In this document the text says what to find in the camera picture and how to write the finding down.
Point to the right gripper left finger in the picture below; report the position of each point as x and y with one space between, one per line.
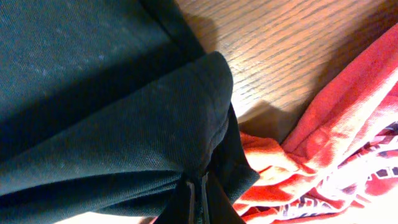
191 202

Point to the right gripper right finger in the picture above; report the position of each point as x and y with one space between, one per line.
204 199

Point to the black polo shirt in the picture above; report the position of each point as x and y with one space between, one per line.
111 107

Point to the red printed t-shirt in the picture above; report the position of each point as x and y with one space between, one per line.
339 165

